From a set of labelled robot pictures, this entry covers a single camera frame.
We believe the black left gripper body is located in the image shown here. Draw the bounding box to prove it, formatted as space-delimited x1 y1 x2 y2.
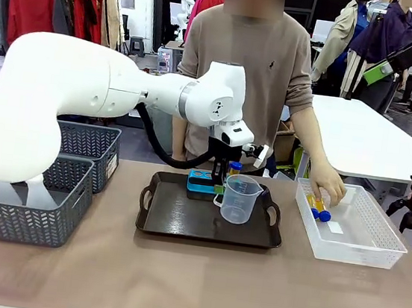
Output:
205 135 245 166

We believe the blue-capped yellow test tube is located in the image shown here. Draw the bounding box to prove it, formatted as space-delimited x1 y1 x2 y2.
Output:
227 159 244 179
304 193 322 221
312 197 334 224

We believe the clear plastic measuring cup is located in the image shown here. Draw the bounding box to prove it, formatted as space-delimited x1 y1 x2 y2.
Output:
210 172 266 228

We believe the person's left forearm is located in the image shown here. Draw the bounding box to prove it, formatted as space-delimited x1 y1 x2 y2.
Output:
284 103 336 177

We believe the person's right forearm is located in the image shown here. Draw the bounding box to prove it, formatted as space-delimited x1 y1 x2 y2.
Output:
167 115 193 159

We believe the person's left hand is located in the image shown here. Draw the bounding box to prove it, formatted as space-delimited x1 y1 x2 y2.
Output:
305 165 351 210

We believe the blue test tube rack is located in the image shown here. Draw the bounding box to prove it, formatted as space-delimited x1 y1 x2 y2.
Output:
185 168 228 204

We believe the mannequin in purple shirt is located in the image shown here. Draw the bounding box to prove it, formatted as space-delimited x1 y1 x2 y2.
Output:
342 0 412 114

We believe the mannequin in beige coat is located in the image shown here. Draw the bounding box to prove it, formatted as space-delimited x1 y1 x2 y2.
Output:
308 0 377 101

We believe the dark brown plastic tray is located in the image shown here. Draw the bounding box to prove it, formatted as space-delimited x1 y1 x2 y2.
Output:
134 168 288 251

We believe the brown cardboard box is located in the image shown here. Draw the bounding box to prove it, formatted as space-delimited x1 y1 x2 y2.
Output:
272 118 302 166

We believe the white background table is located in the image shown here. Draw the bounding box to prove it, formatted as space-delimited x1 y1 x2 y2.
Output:
293 92 412 186

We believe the person in beige sweater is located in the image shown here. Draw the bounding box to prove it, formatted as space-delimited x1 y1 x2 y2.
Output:
165 0 325 183

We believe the small grey woven basket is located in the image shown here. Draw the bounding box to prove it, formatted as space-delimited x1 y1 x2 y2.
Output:
48 119 124 197

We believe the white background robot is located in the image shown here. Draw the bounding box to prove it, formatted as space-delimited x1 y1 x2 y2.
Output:
173 0 196 33

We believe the white perforated plastic basket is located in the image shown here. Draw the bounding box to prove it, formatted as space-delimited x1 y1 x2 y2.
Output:
287 177 412 271

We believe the beige hanging garment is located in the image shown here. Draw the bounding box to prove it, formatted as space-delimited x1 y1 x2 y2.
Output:
96 0 131 54

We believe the red hanging dress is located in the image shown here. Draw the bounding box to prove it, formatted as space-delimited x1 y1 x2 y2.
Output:
66 0 107 46

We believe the large grey woven basket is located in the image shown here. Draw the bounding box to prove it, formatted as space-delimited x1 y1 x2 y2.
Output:
0 146 98 253

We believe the dark grey hanging jacket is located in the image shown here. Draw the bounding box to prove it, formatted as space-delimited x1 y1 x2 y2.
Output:
49 0 79 37

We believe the red hanging jacket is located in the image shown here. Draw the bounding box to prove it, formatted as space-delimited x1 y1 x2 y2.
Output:
3 0 59 50

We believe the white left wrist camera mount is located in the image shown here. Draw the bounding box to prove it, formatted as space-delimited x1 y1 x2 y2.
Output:
240 141 271 171

